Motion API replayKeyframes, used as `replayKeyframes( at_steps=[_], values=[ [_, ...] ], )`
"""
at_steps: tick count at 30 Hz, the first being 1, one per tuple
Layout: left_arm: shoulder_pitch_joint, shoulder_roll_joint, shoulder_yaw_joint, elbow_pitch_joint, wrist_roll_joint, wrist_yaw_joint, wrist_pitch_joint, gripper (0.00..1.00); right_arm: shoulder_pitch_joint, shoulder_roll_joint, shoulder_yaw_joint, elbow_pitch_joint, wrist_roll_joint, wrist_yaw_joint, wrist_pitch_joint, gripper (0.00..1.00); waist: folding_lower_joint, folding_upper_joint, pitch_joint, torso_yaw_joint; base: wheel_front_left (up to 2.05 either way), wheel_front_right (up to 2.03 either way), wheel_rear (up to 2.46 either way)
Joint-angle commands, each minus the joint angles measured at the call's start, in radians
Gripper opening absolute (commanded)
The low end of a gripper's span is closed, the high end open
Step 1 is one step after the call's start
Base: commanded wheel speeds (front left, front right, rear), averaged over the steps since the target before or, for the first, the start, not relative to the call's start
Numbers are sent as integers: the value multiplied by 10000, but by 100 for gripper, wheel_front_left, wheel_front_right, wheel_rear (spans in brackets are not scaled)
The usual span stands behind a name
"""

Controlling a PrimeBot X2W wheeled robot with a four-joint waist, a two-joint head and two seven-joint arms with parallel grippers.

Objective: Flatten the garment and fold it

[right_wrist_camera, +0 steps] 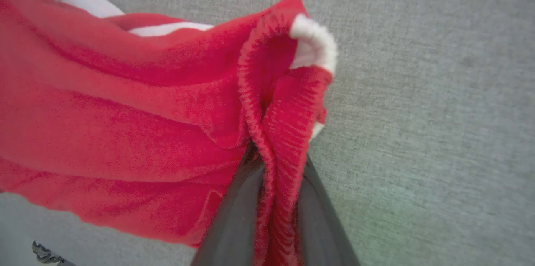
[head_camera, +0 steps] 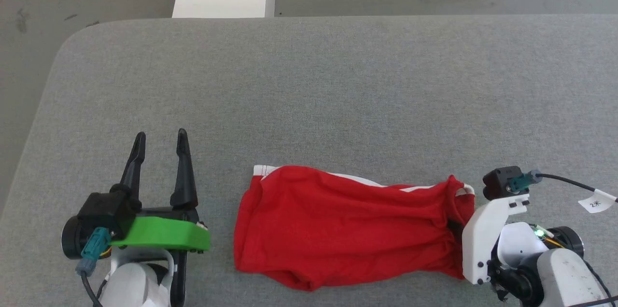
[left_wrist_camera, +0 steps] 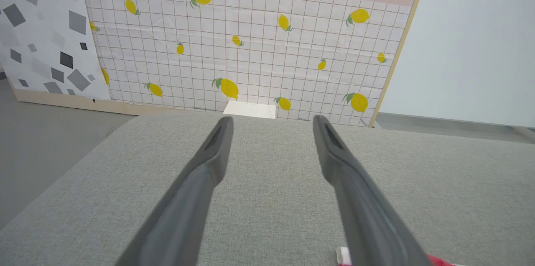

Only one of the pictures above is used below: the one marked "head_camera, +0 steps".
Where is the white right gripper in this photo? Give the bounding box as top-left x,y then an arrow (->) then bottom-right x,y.
448,193 -> 531,286

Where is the white paper cable tag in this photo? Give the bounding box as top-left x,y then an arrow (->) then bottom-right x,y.
577,188 -> 618,214

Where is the red cloth garment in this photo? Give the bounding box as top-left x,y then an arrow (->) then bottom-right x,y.
234,164 -> 477,292

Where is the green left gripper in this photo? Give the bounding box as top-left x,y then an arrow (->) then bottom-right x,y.
110,128 -> 211,254

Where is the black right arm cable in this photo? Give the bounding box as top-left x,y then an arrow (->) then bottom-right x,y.
508,169 -> 618,201

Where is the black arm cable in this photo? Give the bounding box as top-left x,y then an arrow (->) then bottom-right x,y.
508,169 -> 618,201
75,227 -> 112,307

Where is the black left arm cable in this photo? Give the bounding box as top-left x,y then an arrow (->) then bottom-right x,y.
75,227 -> 112,307

